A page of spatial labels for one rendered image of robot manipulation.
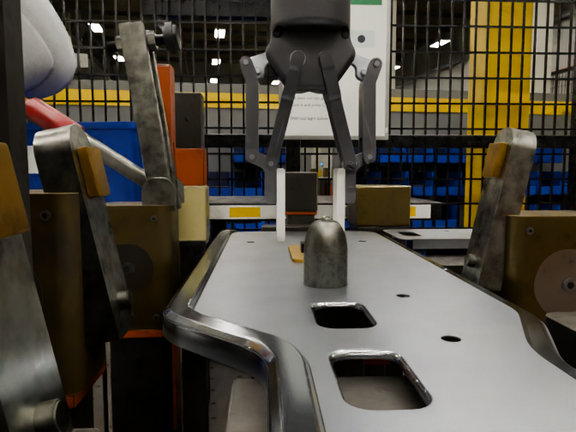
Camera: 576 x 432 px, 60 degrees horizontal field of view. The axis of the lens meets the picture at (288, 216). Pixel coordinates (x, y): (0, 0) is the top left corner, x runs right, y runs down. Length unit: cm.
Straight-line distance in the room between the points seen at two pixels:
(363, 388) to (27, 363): 13
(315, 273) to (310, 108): 71
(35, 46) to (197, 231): 46
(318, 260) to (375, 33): 79
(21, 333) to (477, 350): 19
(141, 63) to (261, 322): 29
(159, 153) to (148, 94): 5
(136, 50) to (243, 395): 35
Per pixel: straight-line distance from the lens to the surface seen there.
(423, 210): 85
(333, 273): 35
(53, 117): 51
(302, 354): 23
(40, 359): 19
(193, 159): 78
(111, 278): 32
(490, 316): 31
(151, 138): 48
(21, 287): 19
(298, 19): 47
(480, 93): 120
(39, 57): 91
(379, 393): 23
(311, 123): 104
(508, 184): 46
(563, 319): 36
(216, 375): 99
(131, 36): 49
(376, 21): 109
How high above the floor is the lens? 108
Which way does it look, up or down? 5 degrees down
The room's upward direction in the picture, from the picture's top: straight up
